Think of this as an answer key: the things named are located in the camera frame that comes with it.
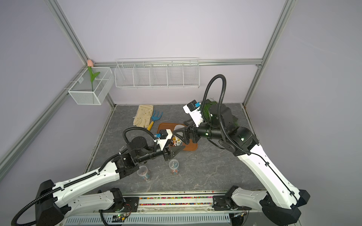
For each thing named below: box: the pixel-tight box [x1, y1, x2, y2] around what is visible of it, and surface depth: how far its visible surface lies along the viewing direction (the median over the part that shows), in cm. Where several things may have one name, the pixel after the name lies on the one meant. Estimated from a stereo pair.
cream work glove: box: [133, 104, 154, 129], surface depth 115 cm
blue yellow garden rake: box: [147, 110, 164, 131], surface depth 115 cm
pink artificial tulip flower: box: [87, 59, 101, 92], surface depth 92 cm
